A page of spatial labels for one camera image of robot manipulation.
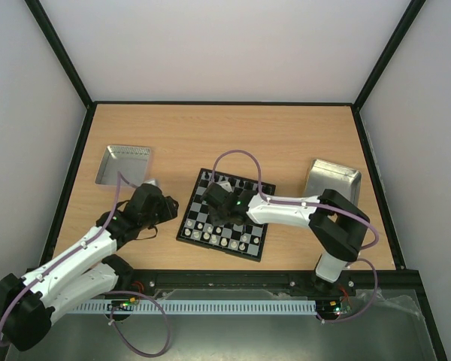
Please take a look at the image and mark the black aluminium frame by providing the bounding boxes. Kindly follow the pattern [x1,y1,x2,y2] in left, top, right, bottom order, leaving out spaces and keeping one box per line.
[26,1,446,360]

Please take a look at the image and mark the black silver chess board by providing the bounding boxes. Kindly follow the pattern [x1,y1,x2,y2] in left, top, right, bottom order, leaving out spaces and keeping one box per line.
[176,168,268,262]

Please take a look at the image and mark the light blue cable duct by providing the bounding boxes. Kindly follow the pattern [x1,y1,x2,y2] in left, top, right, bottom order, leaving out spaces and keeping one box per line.
[71,299,317,315]

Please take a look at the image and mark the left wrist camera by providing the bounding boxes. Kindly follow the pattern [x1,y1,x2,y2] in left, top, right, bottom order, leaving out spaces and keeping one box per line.
[142,178,159,187]

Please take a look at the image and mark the yellow metal tin box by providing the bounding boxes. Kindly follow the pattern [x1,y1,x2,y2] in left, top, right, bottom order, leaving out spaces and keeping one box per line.
[303,159,362,206]

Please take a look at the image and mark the pink metal tin box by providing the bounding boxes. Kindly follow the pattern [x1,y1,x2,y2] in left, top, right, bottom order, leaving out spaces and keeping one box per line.
[95,144,153,186]

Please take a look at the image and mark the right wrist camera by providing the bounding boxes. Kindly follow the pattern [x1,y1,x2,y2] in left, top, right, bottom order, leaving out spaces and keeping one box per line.
[218,181,233,193]

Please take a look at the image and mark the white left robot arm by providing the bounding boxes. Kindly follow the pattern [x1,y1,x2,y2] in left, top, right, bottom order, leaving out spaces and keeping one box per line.
[0,184,179,351]

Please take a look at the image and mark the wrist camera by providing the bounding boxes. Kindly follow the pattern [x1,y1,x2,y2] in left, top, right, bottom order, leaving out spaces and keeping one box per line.
[218,181,233,193]
[142,178,159,187]

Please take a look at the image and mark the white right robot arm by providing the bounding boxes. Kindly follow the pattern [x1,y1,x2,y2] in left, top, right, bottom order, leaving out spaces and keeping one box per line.
[201,183,370,295]

